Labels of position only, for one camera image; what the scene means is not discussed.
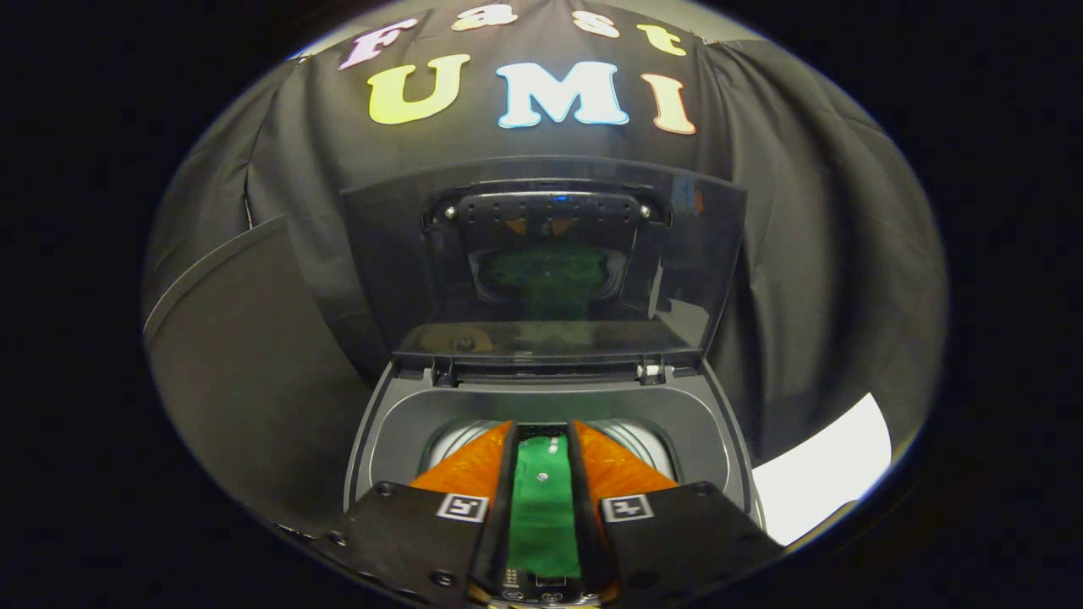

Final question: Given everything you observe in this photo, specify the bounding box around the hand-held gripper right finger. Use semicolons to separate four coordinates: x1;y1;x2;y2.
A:
566;419;784;609

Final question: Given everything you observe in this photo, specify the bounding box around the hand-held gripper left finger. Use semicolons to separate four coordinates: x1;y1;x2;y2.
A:
309;420;517;609

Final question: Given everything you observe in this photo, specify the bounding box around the green polo shirt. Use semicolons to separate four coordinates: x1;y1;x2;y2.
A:
508;434;583;580

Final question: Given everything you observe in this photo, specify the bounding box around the grey top-load washing machine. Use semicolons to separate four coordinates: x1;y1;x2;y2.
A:
343;359;767;609

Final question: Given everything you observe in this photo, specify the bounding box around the white paper sheet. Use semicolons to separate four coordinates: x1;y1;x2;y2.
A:
751;392;893;546

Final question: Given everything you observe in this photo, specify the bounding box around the dark grey cabinet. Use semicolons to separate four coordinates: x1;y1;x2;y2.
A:
142;213;382;534

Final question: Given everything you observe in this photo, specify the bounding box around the black backdrop cloth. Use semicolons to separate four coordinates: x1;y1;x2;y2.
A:
142;0;948;475

